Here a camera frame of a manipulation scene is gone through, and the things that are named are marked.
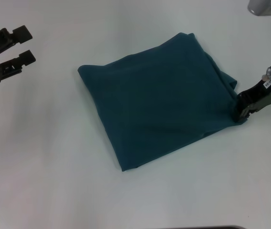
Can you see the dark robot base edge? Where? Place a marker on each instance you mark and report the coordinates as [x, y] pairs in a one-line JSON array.
[[202, 227]]

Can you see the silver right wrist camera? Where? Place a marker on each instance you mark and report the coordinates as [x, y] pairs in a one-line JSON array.
[[266, 6]]

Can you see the teal blue printed t-shirt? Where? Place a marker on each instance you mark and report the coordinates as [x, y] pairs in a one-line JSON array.
[[161, 100]]

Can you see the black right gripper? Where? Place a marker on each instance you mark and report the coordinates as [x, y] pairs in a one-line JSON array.
[[264, 93]]

